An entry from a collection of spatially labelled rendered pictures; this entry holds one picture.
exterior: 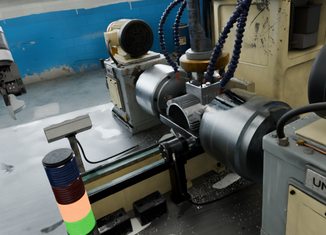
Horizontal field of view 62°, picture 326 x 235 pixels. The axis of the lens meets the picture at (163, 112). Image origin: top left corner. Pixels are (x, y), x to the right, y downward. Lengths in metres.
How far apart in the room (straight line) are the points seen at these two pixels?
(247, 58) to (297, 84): 0.21
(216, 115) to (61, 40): 5.83
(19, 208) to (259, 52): 1.08
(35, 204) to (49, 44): 5.49
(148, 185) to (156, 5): 6.00
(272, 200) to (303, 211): 0.10
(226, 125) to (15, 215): 0.84
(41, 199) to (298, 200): 0.92
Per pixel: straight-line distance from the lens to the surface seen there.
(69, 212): 0.61
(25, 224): 1.14
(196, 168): 1.08
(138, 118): 1.45
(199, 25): 0.96
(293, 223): 0.69
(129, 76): 1.37
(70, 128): 1.08
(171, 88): 1.16
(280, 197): 0.70
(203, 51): 0.98
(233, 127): 0.77
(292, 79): 1.14
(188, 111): 0.95
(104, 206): 0.96
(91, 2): 6.48
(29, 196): 1.26
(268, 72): 1.07
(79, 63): 6.57
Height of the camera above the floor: 1.48
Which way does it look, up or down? 24 degrees down
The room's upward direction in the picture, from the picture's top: 8 degrees counter-clockwise
